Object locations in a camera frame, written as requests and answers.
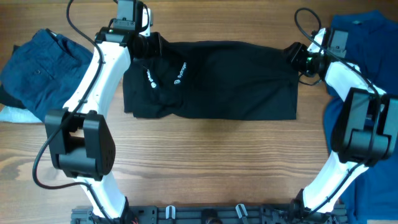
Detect black polo shirt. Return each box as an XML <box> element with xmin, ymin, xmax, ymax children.
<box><xmin>123</xmin><ymin>41</ymin><xmax>298</xmax><ymax>121</ymax></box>

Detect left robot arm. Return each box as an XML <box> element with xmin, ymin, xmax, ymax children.
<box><xmin>32</xmin><ymin>1</ymin><xmax>158</xmax><ymax>223</ymax></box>

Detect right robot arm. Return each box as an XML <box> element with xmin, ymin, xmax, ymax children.
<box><xmin>284</xmin><ymin>28</ymin><xmax>397</xmax><ymax>223</ymax></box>

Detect blue polo shirt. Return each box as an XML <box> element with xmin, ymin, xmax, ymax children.
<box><xmin>331</xmin><ymin>11</ymin><xmax>397</xmax><ymax>223</ymax></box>

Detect folded navy blue shorts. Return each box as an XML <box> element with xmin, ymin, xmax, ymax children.
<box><xmin>1</xmin><ymin>29</ymin><xmax>93</xmax><ymax>121</ymax></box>

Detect folded black garment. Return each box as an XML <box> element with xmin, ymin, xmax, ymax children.
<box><xmin>1</xmin><ymin>75</ymin><xmax>27</xmax><ymax>110</ymax></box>

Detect folded white garment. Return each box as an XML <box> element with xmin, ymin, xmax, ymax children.
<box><xmin>1</xmin><ymin>106</ymin><xmax>41</xmax><ymax>123</ymax></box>

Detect left black cable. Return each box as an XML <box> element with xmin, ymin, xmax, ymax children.
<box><xmin>32</xmin><ymin>0</ymin><xmax>150</xmax><ymax>224</ymax></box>

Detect black cable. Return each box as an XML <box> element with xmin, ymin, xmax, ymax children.
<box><xmin>32</xmin><ymin>0</ymin><xmax>150</xmax><ymax>224</ymax></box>
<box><xmin>294</xmin><ymin>7</ymin><xmax>383</xmax><ymax>218</ymax></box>

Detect right black cable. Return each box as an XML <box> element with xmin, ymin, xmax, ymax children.
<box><xmin>294</xmin><ymin>7</ymin><xmax>383</xmax><ymax>218</ymax></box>

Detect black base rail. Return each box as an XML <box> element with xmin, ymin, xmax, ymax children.
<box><xmin>70</xmin><ymin>203</ymin><xmax>348</xmax><ymax>224</ymax></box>

